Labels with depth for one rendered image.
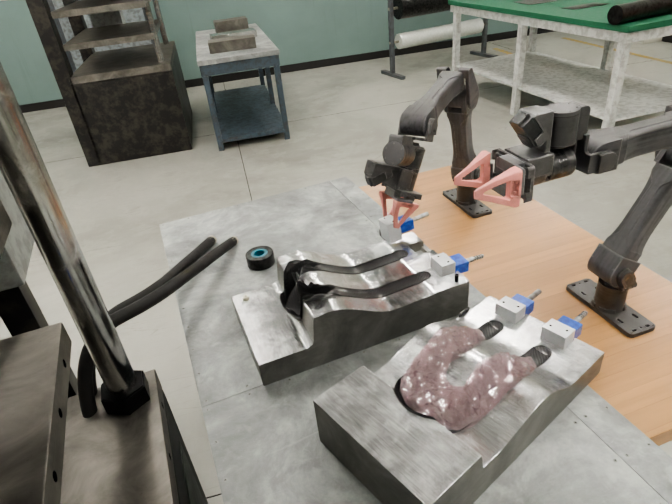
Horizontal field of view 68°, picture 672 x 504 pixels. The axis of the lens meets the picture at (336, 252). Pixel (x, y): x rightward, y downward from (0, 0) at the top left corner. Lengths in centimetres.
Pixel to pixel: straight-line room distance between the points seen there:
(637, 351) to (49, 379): 109
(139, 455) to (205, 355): 25
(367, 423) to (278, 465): 20
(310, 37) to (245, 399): 683
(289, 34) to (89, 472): 689
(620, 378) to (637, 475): 22
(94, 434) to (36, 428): 33
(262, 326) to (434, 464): 51
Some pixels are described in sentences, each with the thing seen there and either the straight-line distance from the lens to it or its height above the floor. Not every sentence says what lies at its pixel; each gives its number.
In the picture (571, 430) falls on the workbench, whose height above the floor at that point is 80.
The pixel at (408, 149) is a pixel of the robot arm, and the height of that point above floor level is 115.
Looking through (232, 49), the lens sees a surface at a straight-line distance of 488.
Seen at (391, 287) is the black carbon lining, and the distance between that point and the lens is 117.
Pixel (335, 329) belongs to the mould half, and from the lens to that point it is 106.
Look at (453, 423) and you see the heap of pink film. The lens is 90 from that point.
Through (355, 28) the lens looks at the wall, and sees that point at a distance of 776.
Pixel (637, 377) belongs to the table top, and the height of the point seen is 80.
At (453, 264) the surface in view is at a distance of 118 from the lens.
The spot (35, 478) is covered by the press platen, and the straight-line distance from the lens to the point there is 78.
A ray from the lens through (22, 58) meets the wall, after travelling 783.
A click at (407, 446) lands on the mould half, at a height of 91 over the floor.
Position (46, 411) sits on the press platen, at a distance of 86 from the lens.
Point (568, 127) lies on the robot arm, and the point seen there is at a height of 127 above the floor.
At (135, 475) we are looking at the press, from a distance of 106.
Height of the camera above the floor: 157
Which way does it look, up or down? 32 degrees down
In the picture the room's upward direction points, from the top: 6 degrees counter-clockwise
